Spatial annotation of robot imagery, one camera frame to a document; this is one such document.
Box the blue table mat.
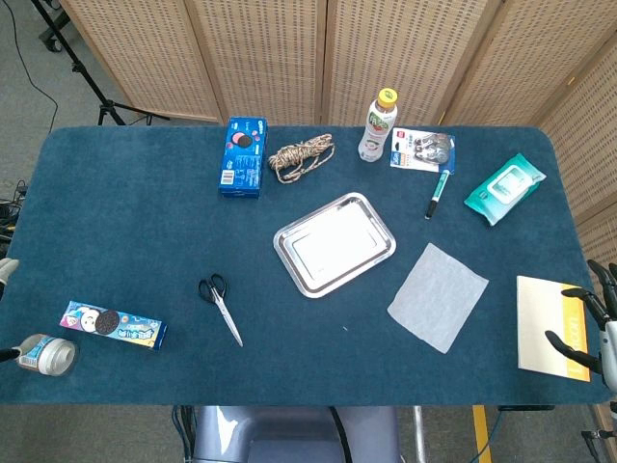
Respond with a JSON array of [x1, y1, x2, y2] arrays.
[[0, 124, 613, 407]]

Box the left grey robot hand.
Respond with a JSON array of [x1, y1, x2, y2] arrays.
[[0, 258, 21, 364]]

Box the tangled cable bundle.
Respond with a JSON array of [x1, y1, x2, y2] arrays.
[[0, 178, 28, 242]]

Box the white cloth sheet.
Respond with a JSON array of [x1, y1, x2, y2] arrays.
[[387, 242, 490, 355]]

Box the thin black floor cable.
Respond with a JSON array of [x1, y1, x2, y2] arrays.
[[8, 0, 60, 134]]

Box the purple-grey robot torso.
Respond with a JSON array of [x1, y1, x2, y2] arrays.
[[192, 405, 401, 463]]

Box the woven folding screen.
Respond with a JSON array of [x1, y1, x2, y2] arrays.
[[57, 0, 617, 463]]

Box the green marker pen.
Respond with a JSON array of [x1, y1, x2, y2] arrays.
[[424, 168, 451, 221]]

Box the white and yellow book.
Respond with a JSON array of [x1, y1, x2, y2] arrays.
[[516, 275, 592, 384]]

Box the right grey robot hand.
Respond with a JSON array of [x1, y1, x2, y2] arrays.
[[544, 259, 617, 387]]

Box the black tripod stand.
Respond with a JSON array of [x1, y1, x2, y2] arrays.
[[31, 0, 170, 126]]

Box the black torso cable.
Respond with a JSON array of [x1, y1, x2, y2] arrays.
[[328, 407, 354, 463]]

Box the clear tape roll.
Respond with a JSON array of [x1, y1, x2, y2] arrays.
[[15, 333, 78, 377]]

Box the black handled scissors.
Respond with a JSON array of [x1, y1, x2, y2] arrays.
[[198, 273, 245, 348]]

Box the metal table leg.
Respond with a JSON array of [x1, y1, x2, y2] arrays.
[[412, 405, 429, 463]]

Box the blister pack of hooks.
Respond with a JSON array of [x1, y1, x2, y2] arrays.
[[389, 126, 457, 174]]

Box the rectangular metal tray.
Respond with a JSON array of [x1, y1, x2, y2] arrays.
[[273, 192, 398, 300]]

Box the beige rope bundle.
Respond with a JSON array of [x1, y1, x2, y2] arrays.
[[267, 133, 336, 185]]

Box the teal wet wipes pack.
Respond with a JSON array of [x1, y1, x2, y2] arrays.
[[463, 152, 548, 227]]

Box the colourful slim Oreo box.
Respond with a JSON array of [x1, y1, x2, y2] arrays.
[[59, 300, 169, 352]]

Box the blue Oreo cookie box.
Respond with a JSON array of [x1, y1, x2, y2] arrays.
[[218, 116, 269, 200]]

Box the drink bottle yellow cap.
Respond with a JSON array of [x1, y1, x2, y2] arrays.
[[357, 87, 399, 164]]

